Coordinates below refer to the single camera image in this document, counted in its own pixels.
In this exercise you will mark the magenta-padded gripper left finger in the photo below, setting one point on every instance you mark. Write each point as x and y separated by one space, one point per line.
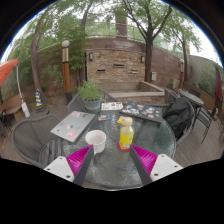
77 160

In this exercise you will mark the small colourful sticker card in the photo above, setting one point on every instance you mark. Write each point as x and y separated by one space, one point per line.
106 117

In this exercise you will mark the brown wooden lamp post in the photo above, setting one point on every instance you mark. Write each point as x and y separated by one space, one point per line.
181 74

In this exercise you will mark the dark metal patio chair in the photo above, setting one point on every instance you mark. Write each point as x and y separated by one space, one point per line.
205 120

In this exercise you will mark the black wall lamp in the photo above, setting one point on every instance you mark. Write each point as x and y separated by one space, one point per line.
143 58
91 56

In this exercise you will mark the silver laptop with stickers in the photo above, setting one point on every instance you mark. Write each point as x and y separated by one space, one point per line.
73 126

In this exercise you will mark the green plant in teal pot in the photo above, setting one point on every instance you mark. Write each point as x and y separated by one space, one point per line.
90 95

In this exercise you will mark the grey wall box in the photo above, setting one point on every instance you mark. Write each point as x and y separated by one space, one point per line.
153 76

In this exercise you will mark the white mug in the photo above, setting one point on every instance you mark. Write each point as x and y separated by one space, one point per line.
96 140

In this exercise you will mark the tree with leaning trunk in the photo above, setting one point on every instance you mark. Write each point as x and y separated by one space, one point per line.
35 66

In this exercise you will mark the yellow card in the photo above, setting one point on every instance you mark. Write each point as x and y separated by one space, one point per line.
119 120

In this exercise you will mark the white sticker sheet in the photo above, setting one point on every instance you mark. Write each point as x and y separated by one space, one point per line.
112 106

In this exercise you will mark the black laptop with stickers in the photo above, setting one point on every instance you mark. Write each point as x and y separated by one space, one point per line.
141 111

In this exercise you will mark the thin-trunked tree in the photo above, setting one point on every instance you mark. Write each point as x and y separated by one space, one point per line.
185 63

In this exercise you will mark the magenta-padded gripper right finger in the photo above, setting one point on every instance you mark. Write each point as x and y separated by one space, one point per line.
147 159

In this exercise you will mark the clear bottle yellow label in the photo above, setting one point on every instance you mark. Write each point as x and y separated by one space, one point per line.
126 136

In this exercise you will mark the orange patio umbrella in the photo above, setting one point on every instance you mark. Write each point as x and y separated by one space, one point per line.
8 68

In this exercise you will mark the round dark patio table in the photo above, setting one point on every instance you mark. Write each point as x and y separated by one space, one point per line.
191 98

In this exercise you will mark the tree with dark forked trunk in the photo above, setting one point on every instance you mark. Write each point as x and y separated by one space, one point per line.
148 63

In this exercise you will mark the closed maroon patio umbrella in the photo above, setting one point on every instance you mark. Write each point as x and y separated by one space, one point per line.
218 85

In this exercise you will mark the blue yellow striped cone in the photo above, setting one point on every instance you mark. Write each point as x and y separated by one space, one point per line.
39 99

